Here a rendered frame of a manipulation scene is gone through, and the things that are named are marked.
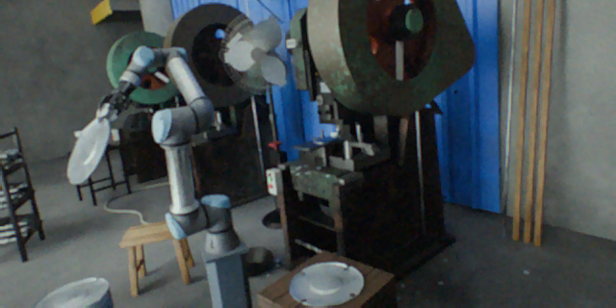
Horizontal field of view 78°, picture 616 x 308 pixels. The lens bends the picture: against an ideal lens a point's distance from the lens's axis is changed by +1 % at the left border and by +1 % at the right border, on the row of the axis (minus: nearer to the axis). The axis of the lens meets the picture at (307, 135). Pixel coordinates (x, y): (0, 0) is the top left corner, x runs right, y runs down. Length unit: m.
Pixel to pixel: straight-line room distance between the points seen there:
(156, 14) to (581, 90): 5.93
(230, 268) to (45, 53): 6.87
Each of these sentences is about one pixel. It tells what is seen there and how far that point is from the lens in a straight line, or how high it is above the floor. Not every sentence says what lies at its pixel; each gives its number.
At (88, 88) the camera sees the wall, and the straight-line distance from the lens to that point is 8.25.
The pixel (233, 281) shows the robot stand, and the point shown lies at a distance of 1.79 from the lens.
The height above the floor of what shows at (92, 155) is 0.94.
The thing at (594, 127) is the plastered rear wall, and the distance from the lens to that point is 2.74.
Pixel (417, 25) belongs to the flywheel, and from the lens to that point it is 1.77.
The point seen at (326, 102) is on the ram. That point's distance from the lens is 2.07.
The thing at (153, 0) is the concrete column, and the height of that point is 2.43.
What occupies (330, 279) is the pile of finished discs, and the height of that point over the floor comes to 0.36.
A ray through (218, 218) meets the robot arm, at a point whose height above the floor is 0.61.
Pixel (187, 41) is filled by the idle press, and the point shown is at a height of 1.45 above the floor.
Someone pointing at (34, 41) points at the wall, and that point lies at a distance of 8.21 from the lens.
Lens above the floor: 1.21
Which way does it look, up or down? 11 degrees down
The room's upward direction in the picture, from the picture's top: 6 degrees counter-clockwise
